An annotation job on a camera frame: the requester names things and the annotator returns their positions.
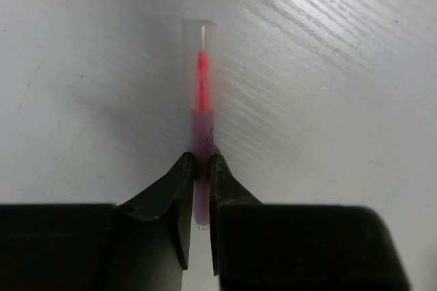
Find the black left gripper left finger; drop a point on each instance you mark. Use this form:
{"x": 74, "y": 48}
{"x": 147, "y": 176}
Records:
{"x": 142, "y": 244}

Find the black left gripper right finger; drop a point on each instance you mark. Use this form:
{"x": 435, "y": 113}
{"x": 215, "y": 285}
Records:
{"x": 258, "y": 246}

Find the pink pen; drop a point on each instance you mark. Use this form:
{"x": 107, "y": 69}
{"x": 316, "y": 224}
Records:
{"x": 199, "y": 48}

